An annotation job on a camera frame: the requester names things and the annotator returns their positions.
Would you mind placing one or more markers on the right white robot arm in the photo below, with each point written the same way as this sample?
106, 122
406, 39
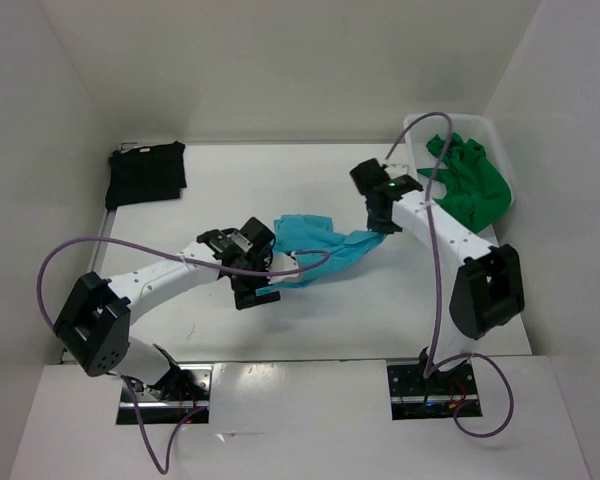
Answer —
478, 285

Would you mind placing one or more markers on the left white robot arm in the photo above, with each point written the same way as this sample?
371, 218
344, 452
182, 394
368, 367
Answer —
95, 321

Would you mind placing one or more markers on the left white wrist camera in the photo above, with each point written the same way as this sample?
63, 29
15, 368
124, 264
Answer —
281, 273

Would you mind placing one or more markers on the green t-shirt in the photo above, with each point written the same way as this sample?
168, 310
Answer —
477, 195

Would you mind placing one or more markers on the light blue t-shirt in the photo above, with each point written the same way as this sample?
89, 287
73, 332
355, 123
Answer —
312, 238

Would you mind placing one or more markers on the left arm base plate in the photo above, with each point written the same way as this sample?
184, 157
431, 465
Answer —
168, 409

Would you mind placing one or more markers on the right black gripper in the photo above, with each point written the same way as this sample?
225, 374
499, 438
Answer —
377, 226

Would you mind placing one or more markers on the white plastic basket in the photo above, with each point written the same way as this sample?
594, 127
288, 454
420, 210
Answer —
468, 126

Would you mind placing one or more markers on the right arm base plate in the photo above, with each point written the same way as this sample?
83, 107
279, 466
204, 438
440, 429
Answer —
413, 397

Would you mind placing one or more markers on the black t-shirt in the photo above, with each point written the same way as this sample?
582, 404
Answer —
146, 174

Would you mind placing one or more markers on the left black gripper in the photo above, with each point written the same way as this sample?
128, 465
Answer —
249, 298

